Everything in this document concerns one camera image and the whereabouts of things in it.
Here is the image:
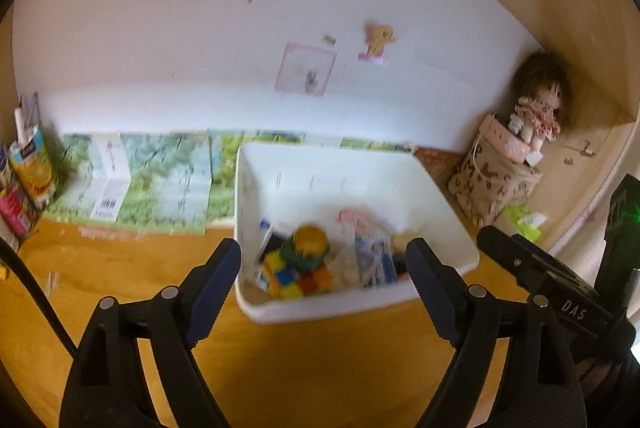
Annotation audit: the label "clear box with blue label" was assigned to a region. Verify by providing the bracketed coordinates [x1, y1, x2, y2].
[355, 237, 397, 289]

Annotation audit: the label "colourful rubiks cube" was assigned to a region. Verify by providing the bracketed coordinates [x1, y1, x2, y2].
[257, 251, 334, 300]

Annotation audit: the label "clear plastic small box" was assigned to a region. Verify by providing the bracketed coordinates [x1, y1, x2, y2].
[326, 246, 360, 292]

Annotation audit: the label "pink correction tape dispenser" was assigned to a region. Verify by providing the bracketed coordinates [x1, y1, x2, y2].
[337, 207, 375, 237]

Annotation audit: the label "dark green perfume bottle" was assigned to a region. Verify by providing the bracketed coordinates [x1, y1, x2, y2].
[280, 225, 330, 273]

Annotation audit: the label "white compact digital camera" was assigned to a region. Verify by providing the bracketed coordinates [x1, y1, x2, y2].
[255, 219, 288, 292]

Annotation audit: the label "person's right hand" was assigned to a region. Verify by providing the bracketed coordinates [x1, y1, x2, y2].
[575, 352, 639, 394]

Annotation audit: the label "green tissue pack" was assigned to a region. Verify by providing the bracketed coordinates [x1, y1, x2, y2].
[503, 206, 548, 243]

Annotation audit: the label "beige printed fabric bag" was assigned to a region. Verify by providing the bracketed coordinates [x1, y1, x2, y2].
[447, 135, 542, 228]

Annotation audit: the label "brown cartoon cardboard sheet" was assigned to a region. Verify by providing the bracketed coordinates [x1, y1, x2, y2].
[413, 147, 464, 189]

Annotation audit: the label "white plastic storage bin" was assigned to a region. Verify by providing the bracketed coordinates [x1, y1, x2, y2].
[234, 142, 480, 324]

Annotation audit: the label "pink rounded case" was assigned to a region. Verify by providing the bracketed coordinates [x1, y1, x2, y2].
[480, 114, 530, 164]

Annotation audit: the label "pink cylindrical can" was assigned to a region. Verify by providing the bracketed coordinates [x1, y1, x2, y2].
[0, 185, 37, 239]

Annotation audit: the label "brown-haired rag doll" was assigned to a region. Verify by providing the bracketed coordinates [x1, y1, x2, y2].
[509, 51, 573, 154]

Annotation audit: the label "black cable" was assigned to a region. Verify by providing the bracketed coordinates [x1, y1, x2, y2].
[0, 236, 79, 359]

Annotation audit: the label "pink square wall sticker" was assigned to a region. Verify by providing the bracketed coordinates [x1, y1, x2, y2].
[274, 43, 337, 97]

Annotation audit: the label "pony wall sticker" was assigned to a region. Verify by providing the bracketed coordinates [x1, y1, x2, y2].
[358, 23, 396, 66]

